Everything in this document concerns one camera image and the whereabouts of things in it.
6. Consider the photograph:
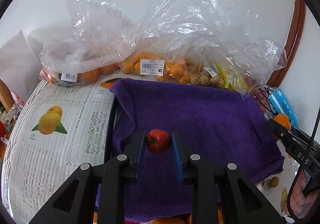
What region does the large orange mandarin with stem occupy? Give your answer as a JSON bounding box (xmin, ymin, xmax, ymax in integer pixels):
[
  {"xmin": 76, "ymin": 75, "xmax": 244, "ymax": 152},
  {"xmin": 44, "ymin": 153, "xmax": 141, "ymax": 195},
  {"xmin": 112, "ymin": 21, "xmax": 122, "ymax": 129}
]
[{"xmin": 272, "ymin": 113, "xmax": 291, "ymax": 131}]

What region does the small red fruit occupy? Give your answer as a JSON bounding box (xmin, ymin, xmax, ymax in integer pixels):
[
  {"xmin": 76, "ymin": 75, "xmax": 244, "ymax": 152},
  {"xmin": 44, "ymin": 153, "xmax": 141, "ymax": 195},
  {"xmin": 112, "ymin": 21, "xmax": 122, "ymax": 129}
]
[{"xmin": 146, "ymin": 129, "xmax": 171, "ymax": 154}]

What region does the bag of red fruits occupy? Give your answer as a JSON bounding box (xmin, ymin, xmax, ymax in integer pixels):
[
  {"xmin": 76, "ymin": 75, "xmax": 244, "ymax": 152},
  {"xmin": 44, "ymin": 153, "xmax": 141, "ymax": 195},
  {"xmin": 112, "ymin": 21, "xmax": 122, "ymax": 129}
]
[{"xmin": 251, "ymin": 87, "xmax": 273, "ymax": 119}]

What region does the right hand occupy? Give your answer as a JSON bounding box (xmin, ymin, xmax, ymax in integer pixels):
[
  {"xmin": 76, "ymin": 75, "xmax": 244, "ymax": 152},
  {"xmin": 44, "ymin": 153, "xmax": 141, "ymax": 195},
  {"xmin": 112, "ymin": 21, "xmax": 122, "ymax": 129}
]
[{"xmin": 289, "ymin": 170, "xmax": 319, "ymax": 219}]

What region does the blue tissue pack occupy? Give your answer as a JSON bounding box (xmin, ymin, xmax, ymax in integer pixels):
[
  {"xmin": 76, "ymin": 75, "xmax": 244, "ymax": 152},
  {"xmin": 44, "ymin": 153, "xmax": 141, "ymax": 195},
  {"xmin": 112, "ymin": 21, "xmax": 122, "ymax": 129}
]
[{"xmin": 268, "ymin": 88, "xmax": 299, "ymax": 127}]

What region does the small orange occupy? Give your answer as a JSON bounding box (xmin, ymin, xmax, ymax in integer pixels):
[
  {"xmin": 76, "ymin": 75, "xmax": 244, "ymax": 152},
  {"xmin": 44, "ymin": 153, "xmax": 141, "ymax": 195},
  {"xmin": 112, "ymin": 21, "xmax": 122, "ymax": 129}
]
[
  {"xmin": 269, "ymin": 176, "xmax": 279, "ymax": 188},
  {"xmin": 151, "ymin": 215, "xmax": 192, "ymax": 224}
]

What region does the purple towel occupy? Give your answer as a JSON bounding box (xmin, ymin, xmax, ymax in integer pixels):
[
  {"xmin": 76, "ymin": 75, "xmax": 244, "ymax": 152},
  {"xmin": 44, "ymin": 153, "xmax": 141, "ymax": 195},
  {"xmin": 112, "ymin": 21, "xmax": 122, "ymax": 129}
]
[{"xmin": 110, "ymin": 79, "xmax": 284, "ymax": 222}]

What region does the yellow snack package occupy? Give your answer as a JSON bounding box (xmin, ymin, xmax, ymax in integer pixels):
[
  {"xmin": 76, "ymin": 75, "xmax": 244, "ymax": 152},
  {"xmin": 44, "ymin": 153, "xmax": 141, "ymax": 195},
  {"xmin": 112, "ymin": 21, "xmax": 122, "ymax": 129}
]
[{"xmin": 213, "ymin": 62, "xmax": 249, "ymax": 93}]

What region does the plastic bag of longans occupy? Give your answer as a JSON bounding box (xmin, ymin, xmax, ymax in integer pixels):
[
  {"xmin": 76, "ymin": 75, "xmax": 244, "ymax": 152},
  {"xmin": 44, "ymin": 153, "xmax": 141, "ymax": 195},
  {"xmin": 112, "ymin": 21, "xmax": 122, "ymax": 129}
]
[{"xmin": 188, "ymin": 37, "xmax": 287, "ymax": 95}]

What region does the wooden chair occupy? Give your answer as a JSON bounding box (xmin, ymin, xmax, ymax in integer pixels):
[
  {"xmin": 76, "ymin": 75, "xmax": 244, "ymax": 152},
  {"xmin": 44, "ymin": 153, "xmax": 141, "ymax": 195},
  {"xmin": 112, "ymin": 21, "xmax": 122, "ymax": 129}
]
[{"xmin": 0, "ymin": 80, "xmax": 14, "ymax": 112}]

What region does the plastic bag of kumquats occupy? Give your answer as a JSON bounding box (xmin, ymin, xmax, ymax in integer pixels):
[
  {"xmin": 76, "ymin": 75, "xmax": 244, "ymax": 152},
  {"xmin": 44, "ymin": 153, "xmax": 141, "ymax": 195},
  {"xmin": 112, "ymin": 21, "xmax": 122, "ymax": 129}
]
[{"xmin": 119, "ymin": 0, "xmax": 249, "ymax": 76}]

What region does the plastic bag of mandarins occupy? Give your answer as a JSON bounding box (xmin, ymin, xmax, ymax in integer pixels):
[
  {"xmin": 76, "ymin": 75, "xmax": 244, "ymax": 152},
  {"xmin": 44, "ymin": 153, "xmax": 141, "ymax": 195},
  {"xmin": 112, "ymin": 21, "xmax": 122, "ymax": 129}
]
[{"xmin": 39, "ymin": 0, "xmax": 137, "ymax": 86}]

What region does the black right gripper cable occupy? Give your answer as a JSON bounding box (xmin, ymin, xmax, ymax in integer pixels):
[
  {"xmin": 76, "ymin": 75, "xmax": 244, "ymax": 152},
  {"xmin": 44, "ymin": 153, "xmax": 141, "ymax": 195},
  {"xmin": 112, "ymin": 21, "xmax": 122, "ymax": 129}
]
[{"xmin": 286, "ymin": 108, "xmax": 320, "ymax": 223}]

